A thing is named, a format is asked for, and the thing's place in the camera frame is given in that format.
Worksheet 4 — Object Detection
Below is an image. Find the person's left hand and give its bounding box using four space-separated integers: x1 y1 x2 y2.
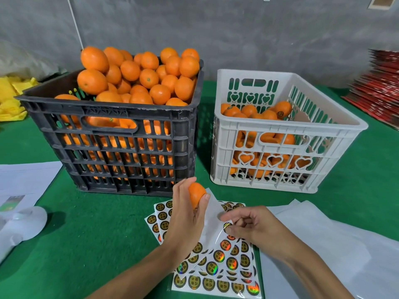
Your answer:
163 177 212 262

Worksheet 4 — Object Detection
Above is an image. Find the person's right hand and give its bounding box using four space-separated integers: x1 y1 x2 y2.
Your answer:
219 205 300 262

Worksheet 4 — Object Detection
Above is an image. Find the single orange fruit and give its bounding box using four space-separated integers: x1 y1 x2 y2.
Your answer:
189 181 207 209

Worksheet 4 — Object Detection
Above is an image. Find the black plastic crate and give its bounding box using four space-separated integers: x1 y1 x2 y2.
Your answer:
15 62 205 197

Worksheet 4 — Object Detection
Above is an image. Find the heap of labelled oranges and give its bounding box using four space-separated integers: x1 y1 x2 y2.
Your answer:
220 100 313 179

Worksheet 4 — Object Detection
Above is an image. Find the white plastic crate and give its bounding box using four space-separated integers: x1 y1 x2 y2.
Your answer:
210 69 369 194

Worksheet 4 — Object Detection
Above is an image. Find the pile of oranges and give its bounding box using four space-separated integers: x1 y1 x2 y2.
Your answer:
54 46 202 181

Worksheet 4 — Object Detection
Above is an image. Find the person's left forearm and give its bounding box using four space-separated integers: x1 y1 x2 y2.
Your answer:
87 243 182 299

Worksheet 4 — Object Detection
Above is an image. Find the white backing sheet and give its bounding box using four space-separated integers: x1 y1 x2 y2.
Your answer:
337 218 399 299
259 199 372 299

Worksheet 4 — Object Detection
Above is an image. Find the green felt table cover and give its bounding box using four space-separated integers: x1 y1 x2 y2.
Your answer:
0 78 399 299

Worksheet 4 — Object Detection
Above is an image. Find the white handheld controller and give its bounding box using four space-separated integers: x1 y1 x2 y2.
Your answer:
0 206 48 262

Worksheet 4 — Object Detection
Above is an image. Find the white printed paper sheet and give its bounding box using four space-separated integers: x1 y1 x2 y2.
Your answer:
0 160 63 212

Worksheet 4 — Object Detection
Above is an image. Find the stack of red cardboard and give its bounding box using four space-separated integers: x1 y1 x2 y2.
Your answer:
342 49 399 130

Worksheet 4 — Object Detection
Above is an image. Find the pile of yellow bags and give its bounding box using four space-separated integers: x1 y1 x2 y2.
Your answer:
0 76 39 122

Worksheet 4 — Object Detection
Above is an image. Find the white pole with black base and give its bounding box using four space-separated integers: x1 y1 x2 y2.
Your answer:
65 0 84 50

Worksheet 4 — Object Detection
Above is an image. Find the beige wall plate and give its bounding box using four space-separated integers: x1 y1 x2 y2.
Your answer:
368 0 397 10

